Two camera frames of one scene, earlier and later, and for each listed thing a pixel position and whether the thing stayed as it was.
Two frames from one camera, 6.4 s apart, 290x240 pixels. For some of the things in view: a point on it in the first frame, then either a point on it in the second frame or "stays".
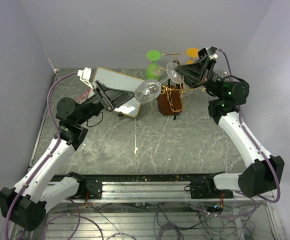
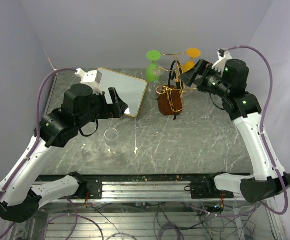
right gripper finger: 192,82 stays
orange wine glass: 191,52 stays
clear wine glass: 149,90 -> 112,141
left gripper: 111,98 -> 117,108
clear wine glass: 82,147 stays
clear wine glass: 98,147 stays
